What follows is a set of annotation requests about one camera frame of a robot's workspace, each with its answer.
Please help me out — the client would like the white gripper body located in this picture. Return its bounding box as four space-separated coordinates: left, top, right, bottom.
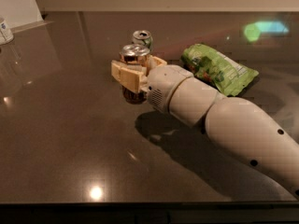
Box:
147 64 193 113

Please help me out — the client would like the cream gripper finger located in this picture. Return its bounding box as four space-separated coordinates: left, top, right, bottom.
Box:
111 60 147 93
148 55 167 72

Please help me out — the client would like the brown soda can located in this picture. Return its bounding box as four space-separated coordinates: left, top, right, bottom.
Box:
120 44 150 105

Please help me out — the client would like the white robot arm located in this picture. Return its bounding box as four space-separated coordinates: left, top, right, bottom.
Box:
111 61 299 196

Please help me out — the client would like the white green soda can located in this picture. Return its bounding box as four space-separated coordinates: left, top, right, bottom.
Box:
132 30 153 50

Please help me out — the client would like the green chip bag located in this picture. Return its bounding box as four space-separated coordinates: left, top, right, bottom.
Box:
181 44 259 96

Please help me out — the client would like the white container at left edge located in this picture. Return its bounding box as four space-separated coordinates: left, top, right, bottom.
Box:
0 17 14 45

